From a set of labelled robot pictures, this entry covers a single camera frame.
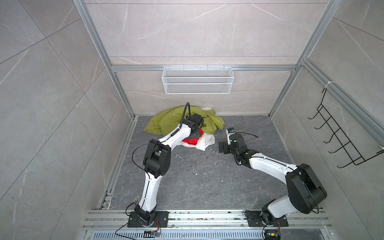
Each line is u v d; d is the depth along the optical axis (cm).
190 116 88
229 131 80
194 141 98
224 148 81
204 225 73
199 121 80
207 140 101
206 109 118
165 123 105
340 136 67
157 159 55
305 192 44
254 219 73
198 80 101
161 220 73
